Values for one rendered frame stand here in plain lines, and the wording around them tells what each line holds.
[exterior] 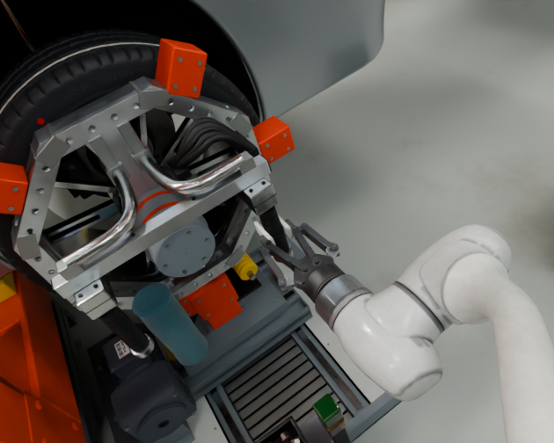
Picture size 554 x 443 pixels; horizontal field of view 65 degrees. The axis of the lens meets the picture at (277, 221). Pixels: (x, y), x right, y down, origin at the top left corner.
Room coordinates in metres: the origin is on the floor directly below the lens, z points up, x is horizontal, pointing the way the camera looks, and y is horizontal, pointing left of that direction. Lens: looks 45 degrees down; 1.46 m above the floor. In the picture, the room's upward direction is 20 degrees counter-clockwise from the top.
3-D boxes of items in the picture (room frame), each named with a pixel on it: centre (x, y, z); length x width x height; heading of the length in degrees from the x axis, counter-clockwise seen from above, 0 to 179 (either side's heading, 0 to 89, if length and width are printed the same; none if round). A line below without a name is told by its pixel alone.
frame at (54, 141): (0.79, 0.25, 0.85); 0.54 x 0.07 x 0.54; 108
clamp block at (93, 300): (0.54, 0.34, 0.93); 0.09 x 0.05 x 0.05; 18
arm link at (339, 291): (0.40, -0.06, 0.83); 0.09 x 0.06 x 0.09; 108
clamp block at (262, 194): (0.64, 0.02, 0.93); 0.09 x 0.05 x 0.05; 18
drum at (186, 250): (0.72, 0.22, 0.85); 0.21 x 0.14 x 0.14; 18
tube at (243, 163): (0.70, 0.11, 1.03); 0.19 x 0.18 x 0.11; 18
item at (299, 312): (0.95, 0.29, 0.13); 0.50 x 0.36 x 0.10; 108
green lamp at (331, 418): (0.31, 0.03, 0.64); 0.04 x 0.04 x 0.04; 18
